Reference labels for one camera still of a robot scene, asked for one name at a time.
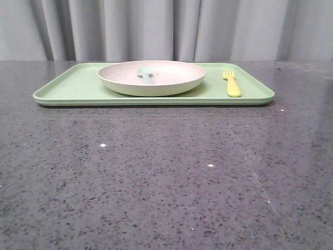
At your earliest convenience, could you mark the beige round plate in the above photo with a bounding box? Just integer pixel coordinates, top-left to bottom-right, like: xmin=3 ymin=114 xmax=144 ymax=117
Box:
xmin=98 ymin=60 xmax=206 ymax=97

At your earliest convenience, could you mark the yellow plastic fork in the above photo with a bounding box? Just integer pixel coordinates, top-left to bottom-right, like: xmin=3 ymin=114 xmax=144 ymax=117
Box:
xmin=222 ymin=69 xmax=241 ymax=97

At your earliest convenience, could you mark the pale blue plastic spoon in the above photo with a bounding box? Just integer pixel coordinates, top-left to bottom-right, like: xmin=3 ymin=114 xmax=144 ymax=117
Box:
xmin=137 ymin=67 xmax=153 ymax=85

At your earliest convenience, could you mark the light green plastic tray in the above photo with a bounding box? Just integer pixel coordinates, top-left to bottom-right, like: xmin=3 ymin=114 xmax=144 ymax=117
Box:
xmin=33 ymin=63 xmax=275 ymax=106

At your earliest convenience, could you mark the grey pleated curtain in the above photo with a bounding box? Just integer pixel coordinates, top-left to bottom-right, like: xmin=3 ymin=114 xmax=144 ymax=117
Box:
xmin=1 ymin=1 xmax=332 ymax=61

